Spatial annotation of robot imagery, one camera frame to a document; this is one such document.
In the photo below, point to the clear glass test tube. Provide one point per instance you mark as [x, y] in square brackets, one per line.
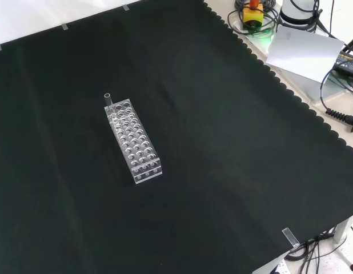
[108, 100]

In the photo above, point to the black power adapter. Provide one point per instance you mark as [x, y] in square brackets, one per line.
[348, 63]

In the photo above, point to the clear acrylic test tube rack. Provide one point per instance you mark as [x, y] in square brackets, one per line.
[135, 142]

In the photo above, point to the pale table leg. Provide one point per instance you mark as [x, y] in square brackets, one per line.
[341, 228]

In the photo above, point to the yellow emergency stop button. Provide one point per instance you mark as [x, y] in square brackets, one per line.
[253, 15]

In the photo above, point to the pale white board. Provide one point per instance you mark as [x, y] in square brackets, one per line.
[303, 51]

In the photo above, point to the white power strip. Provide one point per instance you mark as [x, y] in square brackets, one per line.
[281, 266]

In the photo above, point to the black table cloth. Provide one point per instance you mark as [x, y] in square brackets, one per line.
[222, 142]

